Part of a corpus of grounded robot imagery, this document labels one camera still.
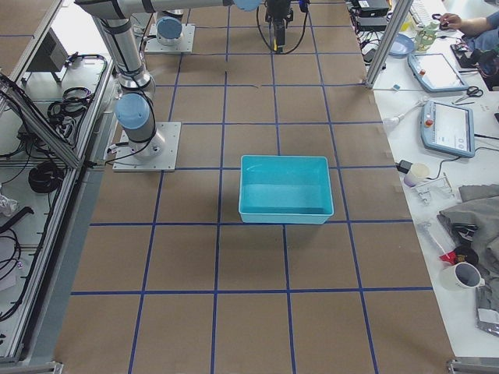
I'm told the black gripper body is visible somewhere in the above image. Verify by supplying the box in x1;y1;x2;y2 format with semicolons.
264;0;294;23

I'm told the person's hand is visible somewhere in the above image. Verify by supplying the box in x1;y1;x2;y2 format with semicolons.
440;13;463;30

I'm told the upper teach pendant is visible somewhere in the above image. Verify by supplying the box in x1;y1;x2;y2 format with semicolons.
407;54;469;93

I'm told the teach pendant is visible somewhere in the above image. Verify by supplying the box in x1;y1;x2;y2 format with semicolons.
407;54;469;93
419;101;476;158

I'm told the light blue plastic bin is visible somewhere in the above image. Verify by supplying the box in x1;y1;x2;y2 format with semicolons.
239;155;334;224

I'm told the lower teach pendant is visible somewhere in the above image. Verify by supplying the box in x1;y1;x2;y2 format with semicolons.
419;101;476;158

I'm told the grey cloth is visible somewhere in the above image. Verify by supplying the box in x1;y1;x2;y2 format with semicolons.
437;184;498;277

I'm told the white mug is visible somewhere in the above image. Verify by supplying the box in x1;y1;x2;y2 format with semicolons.
440;263;485;291

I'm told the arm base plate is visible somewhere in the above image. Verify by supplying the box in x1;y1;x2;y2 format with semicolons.
112;122;182;172
143;23;195;55

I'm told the aluminium frame post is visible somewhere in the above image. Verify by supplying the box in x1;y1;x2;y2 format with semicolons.
365;0;412;89

